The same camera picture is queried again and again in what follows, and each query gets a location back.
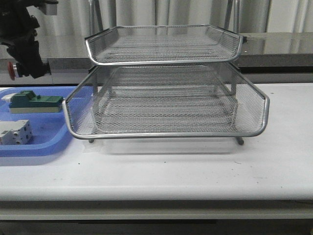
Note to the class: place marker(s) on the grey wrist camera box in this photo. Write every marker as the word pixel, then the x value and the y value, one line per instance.
pixel 49 7

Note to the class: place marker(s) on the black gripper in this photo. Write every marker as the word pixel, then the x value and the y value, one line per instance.
pixel 15 22

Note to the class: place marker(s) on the grey stone counter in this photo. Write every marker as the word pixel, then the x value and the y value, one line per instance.
pixel 262 52

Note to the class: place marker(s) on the silver rack frame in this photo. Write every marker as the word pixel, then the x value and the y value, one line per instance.
pixel 239 140

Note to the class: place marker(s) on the white circuit breaker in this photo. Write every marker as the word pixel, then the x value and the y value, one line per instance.
pixel 15 132

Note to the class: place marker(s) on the green terminal block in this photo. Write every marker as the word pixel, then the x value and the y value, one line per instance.
pixel 29 102

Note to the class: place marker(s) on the red emergency push button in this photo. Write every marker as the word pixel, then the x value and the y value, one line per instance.
pixel 12 69

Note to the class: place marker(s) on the mesh tray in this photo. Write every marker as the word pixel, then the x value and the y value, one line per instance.
pixel 166 101
pixel 165 44

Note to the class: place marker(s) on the blue plastic tray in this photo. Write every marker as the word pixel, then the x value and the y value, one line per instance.
pixel 49 133

